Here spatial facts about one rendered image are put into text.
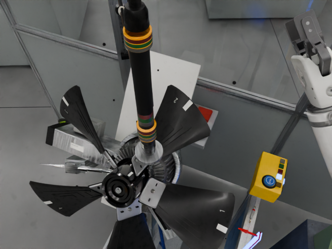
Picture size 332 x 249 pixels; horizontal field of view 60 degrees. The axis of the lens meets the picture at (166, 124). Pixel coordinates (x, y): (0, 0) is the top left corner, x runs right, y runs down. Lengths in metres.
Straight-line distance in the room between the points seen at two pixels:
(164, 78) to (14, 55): 2.32
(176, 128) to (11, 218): 1.80
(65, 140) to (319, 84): 0.92
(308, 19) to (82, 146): 0.88
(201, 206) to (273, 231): 1.36
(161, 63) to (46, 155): 1.69
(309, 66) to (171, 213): 0.61
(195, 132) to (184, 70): 0.32
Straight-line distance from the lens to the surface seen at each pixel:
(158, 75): 1.09
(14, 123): 2.89
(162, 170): 1.03
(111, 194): 0.95
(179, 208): 0.94
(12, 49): 3.19
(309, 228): 1.31
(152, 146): 0.68
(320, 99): 0.56
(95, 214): 2.24
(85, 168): 1.13
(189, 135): 0.82
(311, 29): 0.54
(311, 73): 0.54
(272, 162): 1.21
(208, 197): 0.96
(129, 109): 1.15
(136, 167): 0.94
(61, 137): 1.20
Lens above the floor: 2.07
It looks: 55 degrees down
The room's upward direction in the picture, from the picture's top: straight up
